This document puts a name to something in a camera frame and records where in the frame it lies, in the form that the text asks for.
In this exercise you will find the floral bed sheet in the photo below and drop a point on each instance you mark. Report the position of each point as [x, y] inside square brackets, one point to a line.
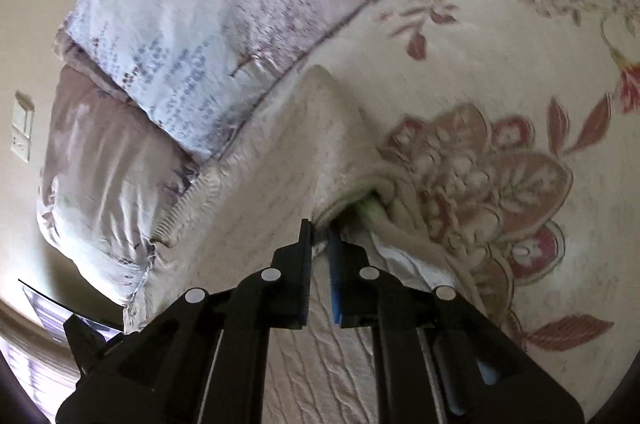
[518, 121]

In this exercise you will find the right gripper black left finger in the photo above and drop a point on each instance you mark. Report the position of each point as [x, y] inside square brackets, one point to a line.
[202, 360]

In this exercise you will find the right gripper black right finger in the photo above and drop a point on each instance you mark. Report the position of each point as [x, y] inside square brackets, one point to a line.
[437, 359]

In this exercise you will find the pink floral left pillow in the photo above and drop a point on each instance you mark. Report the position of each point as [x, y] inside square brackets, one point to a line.
[109, 178]

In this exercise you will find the beige cable-knit sweater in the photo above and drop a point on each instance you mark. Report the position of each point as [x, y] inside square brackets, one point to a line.
[307, 153]

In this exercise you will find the white wall switch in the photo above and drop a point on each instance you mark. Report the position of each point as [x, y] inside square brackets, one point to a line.
[21, 131]

